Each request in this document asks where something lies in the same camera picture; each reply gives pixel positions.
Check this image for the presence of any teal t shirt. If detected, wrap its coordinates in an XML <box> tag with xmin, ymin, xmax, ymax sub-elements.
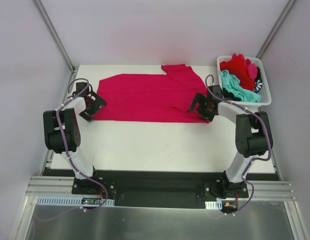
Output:
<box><xmin>219</xmin><ymin>70</ymin><xmax>261</xmax><ymax>103</ymax></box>

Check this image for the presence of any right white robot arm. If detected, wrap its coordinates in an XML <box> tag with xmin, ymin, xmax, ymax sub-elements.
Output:
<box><xmin>188</xmin><ymin>85</ymin><xmax>273</xmax><ymax>199</ymax></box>

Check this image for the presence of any black t shirt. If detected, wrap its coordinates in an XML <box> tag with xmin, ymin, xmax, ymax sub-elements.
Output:
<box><xmin>223</xmin><ymin>89</ymin><xmax>241</xmax><ymax>102</ymax></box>

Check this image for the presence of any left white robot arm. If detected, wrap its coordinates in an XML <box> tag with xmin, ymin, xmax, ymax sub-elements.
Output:
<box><xmin>43</xmin><ymin>78</ymin><xmax>107</xmax><ymax>195</ymax></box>

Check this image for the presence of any white plastic laundry basket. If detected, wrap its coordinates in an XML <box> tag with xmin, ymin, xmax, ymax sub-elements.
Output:
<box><xmin>217</xmin><ymin>55</ymin><xmax>271</xmax><ymax>108</ymax></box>

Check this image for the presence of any white cable duct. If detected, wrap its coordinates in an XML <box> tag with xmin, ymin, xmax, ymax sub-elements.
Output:
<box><xmin>204</xmin><ymin>198</ymin><xmax>239</xmax><ymax>210</ymax></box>
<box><xmin>37</xmin><ymin>196</ymin><xmax>115</xmax><ymax>208</ymax></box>

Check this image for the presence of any aluminium front rail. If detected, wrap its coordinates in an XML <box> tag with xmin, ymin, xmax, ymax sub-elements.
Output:
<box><xmin>26</xmin><ymin>176</ymin><xmax>297</xmax><ymax>202</ymax></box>

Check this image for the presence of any black white patterned garment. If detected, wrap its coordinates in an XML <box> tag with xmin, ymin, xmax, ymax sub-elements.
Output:
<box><xmin>253</xmin><ymin>78</ymin><xmax>263</xmax><ymax>93</ymax></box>

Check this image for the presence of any left white cable duct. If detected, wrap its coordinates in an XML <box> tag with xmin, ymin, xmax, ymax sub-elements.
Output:
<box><xmin>37</xmin><ymin>196</ymin><xmax>115</xmax><ymax>208</ymax></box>

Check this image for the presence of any red t shirt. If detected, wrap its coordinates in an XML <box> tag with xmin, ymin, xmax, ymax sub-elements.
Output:
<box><xmin>219</xmin><ymin>53</ymin><xmax>255</xmax><ymax>91</ymax></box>

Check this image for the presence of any right aluminium frame post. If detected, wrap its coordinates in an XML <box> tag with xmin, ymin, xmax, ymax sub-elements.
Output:
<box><xmin>256</xmin><ymin>0</ymin><xmax>298</xmax><ymax>59</ymax></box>

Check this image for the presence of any aluminium frame post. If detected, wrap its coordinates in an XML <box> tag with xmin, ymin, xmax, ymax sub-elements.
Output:
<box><xmin>256</xmin><ymin>0</ymin><xmax>298</xmax><ymax>59</ymax></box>
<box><xmin>32</xmin><ymin>0</ymin><xmax>76</xmax><ymax>73</ymax></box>

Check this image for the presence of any right white cable duct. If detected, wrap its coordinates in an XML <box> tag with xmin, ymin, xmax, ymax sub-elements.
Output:
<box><xmin>204</xmin><ymin>198</ymin><xmax>239</xmax><ymax>210</ymax></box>

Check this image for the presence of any magenta pink t shirt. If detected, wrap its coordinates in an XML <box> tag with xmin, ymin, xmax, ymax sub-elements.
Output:
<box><xmin>94</xmin><ymin>64</ymin><xmax>207</xmax><ymax>123</ymax></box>

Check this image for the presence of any left aluminium frame post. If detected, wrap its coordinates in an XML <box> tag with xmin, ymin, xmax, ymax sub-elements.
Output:
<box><xmin>32</xmin><ymin>0</ymin><xmax>76</xmax><ymax>73</ymax></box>

